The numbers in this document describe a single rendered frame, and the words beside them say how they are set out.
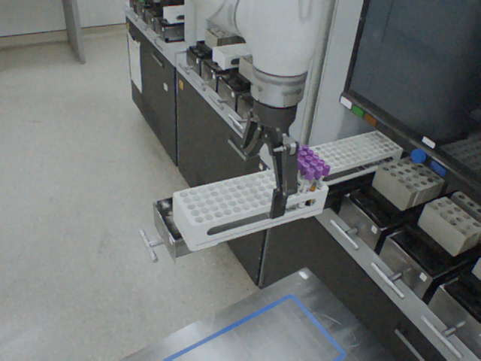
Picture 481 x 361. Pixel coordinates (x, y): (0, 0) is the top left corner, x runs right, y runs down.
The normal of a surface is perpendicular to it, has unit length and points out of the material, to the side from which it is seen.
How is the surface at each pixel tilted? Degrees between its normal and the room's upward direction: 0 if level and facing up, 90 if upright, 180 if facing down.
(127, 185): 0
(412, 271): 90
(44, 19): 90
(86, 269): 0
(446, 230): 90
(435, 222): 90
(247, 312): 0
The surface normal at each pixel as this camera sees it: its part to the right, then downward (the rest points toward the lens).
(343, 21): -0.88, 0.24
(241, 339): 0.07, -0.79
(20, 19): 0.46, 0.57
